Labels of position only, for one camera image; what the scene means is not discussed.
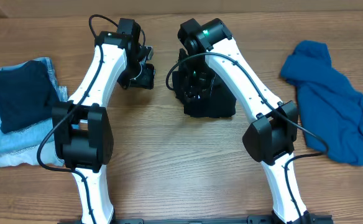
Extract blue t-shirt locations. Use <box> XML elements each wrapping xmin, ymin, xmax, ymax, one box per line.
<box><xmin>280</xmin><ymin>40</ymin><xmax>363</xmax><ymax>166</ymax></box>

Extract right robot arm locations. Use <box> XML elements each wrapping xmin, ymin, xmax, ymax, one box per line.
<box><xmin>165</xmin><ymin>18</ymin><xmax>306</xmax><ymax>223</ymax></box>

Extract folded light denim jeans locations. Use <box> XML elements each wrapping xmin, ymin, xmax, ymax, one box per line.
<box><xmin>0</xmin><ymin>141</ymin><xmax>64</xmax><ymax>167</ymax></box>

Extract folded blue jeans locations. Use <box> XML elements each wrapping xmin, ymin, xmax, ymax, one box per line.
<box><xmin>0</xmin><ymin>57</ymin><xmax>68</xmax><ymax>154</ymax></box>

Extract folded navy shirt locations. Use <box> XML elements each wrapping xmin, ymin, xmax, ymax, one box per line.
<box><xmin>0</xmin><ymin>60</ymin><xmax>60</xmax><ymax>134</ymax></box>

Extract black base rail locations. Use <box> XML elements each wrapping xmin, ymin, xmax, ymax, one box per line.
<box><xmin>59</xmin><ymin>213</ymin><xmax>334</xmax><ymax>224</ymax></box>

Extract black t-shirt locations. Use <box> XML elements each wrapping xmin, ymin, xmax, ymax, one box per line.
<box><xmin>172</xmin><ymin>71</ymin><xmax>236</xmax><ymax>118</ymax></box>

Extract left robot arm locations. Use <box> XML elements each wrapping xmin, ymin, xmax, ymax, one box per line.
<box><xmin>51</xmin><ymin>18</ymin><xmax>155</xmax><ymax>223</ymax></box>

